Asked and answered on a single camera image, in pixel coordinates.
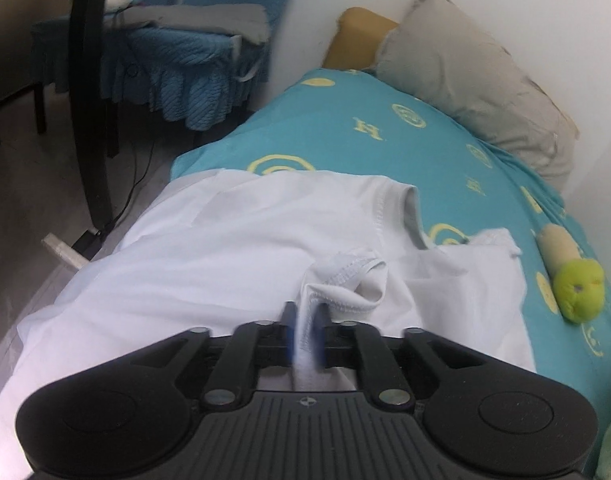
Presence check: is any bed with teal sheet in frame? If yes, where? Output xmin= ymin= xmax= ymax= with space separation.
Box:
xmin=0 ymin=65 xmax=611 ymax=411

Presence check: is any grey pillow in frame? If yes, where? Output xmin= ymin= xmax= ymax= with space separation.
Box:
xmin=375 ymin=0 xmax=581 ymax=191

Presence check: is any white plastic block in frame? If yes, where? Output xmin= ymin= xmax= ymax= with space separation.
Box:
xmin=42 ymin=233 xmax=86 ymax=269

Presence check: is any green plush toy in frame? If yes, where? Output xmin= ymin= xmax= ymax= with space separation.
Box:
xmin=538 ymin=225 xmax=606 ymax=326

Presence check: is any black table leg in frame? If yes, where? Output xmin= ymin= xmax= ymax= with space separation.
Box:
xmin=0 ymin=0 xmax=121 ymax=233

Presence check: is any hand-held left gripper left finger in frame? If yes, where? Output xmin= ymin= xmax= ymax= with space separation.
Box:
xmin=144 ymin=301 xmax=300 ymax=408

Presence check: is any black power adapter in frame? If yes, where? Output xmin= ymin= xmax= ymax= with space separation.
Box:
xmin=71 ymin=229 xmax=105 ymax=262

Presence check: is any grey folded cloth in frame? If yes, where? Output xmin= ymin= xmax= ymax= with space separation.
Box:
xmin=120 ymin=2 xmax=270 ymax=43

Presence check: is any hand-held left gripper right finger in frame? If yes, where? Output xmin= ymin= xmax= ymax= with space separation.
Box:
xmin=318 ymin=305 xmax=467 ymax=408

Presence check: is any yellow cushion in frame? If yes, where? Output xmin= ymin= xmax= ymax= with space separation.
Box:
xmin=323 ymin=7 xmax=401 ymax=72

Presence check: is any white t-shirt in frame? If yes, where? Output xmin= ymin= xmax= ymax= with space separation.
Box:
xmin=0 ymin=169 xmax=536 ymax=480

